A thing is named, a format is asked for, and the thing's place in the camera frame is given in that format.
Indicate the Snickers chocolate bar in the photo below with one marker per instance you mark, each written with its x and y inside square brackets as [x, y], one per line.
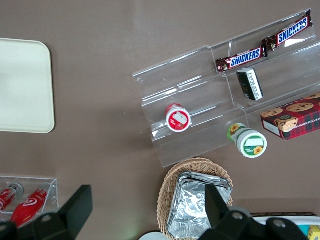
[246, 58]
[290, 31]

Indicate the cream plastic tray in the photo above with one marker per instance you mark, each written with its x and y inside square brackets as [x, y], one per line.
[25, 87]

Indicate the red strawberry yoghurt cup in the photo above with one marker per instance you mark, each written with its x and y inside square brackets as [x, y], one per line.
[178, 120]

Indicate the green sunflower yoghurt cup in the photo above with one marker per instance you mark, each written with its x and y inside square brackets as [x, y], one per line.
[251, 145]

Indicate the stacked aluminium foil trays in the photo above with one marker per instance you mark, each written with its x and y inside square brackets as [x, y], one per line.
[190, 200]

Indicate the red tartan cookie box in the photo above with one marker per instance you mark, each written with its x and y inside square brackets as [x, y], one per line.
[295, 120]

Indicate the light oval wicker basket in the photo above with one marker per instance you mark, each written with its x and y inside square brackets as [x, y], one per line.
[170, 175]

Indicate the black and white small box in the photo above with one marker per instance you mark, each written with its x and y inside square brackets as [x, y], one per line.
[250, 83]

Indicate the red cola bottle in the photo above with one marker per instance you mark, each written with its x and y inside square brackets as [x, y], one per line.
[30, 203]
[7, 197]

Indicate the white rectangular snack tray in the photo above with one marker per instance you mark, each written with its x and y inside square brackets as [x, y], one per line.
[260, 220]

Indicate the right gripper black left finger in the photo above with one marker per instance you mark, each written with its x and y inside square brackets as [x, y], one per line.
[70, 212]

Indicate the clear acrylic stepped display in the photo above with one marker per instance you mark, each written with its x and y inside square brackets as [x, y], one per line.
[190, 75]

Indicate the clear acrylic bottle rack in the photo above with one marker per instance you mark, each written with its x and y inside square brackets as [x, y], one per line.
[53, 190]

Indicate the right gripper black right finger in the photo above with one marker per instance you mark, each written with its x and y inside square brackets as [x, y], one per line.
[217, 215]

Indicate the teal snack packet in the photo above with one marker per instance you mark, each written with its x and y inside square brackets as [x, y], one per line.
[303, 229]

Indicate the yellow snack packet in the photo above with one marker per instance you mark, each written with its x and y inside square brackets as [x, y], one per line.
[315, 233]

